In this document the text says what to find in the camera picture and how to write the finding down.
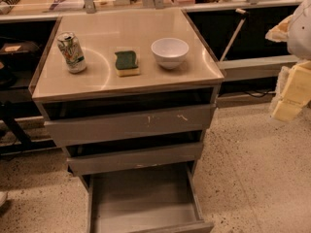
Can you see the yellow foam-padded gripper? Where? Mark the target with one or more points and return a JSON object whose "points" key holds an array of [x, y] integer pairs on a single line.
{"points": [[300, 33]]}

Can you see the grey bottom drawer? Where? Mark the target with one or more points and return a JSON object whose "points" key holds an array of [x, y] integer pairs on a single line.
{"points": [[158, 199]]}

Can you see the grey drawer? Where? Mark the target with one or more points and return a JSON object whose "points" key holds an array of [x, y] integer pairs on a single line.
{"points": [[134, 159], [158, 199], [95, 129]]}

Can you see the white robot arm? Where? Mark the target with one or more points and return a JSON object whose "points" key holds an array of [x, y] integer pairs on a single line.
{"points": [[295, 30]]}

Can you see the grey middle drawer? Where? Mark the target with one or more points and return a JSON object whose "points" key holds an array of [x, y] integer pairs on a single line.
{"points": [[134, 159]]}

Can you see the grey drawer cabinet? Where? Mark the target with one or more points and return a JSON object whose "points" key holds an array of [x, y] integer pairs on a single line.
{"points": [[99, 91]]}

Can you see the grey top drawer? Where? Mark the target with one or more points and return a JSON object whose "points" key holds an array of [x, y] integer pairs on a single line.
{"points": [[95, 129]]}

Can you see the white bowl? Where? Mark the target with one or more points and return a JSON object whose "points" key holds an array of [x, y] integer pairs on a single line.
{"points": [[169, 52]]}

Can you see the green yellow sponge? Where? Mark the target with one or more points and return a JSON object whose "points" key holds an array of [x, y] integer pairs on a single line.
{"points": [[126, 63]]}

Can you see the printed soda can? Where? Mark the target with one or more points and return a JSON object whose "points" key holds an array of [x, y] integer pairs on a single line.
{"points": [[71, 50]]}

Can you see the black bag on shelf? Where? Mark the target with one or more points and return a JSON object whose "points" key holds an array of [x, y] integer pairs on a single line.
{"points": [[21, 55]]}

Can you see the white sneaker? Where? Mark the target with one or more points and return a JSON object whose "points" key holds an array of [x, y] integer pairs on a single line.
{"points": [[3, 197]]}

